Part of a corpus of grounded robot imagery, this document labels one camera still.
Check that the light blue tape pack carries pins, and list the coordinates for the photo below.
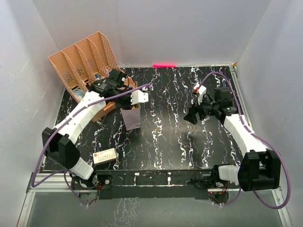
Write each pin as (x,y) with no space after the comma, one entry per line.
(79,93)

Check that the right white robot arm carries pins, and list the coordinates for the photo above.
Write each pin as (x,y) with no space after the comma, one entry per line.
(260,167)

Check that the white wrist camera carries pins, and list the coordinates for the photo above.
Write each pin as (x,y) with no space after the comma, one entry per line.
(139,96)
(199,91)

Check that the black front mounting rail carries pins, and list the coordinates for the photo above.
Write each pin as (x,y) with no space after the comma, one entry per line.
(196,184)

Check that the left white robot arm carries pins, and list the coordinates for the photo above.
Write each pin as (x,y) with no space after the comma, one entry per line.
(59,142)

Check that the white red card box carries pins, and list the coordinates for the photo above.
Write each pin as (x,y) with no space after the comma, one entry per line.
(105,156)

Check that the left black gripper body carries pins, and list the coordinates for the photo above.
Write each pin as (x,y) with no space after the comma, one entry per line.
(123,100)

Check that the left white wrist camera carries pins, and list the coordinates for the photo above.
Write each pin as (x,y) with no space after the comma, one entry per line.
(139,96)

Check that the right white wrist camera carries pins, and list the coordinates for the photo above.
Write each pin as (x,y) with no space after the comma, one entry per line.
(199,91)

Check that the lilac paper bag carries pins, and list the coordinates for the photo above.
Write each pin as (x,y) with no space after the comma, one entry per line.
(132,117)

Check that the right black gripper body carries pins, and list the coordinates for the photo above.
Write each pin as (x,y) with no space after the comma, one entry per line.
(205,109)

